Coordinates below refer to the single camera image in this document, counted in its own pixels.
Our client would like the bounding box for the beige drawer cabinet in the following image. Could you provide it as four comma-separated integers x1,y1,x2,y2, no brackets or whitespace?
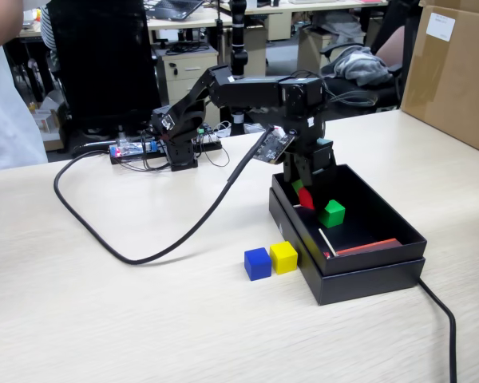
156,43,221,125
295,27,345,106

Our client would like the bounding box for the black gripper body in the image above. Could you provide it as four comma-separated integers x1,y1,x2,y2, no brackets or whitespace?
283,117,338,176

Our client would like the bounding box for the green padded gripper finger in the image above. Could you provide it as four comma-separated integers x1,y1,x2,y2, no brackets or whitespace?
283,153,305,195

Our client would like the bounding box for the black open box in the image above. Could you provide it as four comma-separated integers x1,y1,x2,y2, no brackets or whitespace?
267,187,426,307

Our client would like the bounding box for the bare forearm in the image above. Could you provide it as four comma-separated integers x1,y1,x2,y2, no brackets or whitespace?
0,0,26,57

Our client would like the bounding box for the person in striped shirt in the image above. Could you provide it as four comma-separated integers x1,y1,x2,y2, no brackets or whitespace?
39,2,61,69

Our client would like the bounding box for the black armrest office chair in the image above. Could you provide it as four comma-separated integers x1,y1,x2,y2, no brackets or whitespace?
316,23,408,112

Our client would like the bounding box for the green wooden cube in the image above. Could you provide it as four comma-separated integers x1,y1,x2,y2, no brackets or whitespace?
317,199,346,229

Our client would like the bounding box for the blue wooden cube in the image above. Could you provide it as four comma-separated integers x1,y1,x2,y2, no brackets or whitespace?
243,247,273,282

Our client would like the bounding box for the controller board with red LED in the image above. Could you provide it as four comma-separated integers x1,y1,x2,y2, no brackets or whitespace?
108,137,224,167

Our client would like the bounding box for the black cardboard box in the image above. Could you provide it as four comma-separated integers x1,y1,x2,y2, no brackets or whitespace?
271,163,429,276

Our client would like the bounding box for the yellow wooden cube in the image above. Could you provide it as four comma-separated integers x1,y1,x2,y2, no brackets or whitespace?
269,240,299,275

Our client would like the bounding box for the black vertical pole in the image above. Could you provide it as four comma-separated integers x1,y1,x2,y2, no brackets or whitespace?
228,0,251,125

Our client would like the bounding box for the person in white shirt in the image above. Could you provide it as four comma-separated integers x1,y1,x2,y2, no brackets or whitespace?
0,42,49,173

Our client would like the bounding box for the black laptop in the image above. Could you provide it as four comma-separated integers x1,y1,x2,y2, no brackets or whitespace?
145,0,206,22

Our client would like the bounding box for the thick black sleeved camera cable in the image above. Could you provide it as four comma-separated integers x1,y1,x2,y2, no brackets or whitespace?
53,129,273,267

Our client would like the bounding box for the broad black gripper finger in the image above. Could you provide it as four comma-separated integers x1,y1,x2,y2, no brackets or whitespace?
297,153,317,189

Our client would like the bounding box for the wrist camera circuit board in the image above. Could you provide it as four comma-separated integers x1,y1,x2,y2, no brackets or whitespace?
251,124,297,167

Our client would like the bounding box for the red wooden cube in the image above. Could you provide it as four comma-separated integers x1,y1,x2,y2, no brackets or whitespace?
298,187,316,211

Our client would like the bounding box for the white open carton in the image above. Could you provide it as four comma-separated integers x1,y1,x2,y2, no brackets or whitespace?
30,106,63,152

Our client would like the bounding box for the black mesh office chair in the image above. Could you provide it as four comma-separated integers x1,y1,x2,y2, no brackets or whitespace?
46,0,160,152

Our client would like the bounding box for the large brown cardboard box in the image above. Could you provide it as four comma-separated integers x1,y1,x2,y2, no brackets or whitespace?
399,0,479,159

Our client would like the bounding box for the grey hooded sweater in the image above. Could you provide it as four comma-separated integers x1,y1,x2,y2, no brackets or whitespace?
321,44,394,87

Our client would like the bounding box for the long white stick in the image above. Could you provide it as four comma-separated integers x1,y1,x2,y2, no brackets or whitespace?
317,227,338,259

